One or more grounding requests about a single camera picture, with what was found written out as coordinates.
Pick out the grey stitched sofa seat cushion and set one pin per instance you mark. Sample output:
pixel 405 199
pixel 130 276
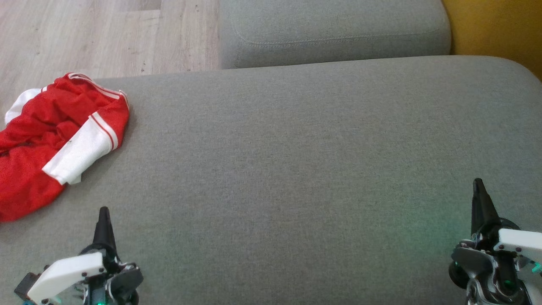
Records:
pixel 338 21

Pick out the large grey sofa seat cushion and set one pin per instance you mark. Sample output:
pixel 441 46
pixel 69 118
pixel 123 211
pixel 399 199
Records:
pixel 296 169

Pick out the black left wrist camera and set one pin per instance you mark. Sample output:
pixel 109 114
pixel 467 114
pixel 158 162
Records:
pixel 26 286

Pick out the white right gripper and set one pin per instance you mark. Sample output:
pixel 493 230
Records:
pixel 508 262

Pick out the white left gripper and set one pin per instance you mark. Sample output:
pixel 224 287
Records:
pixel 67 275

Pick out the red shorts with white band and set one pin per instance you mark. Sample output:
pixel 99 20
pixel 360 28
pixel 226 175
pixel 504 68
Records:
pixel 80 148

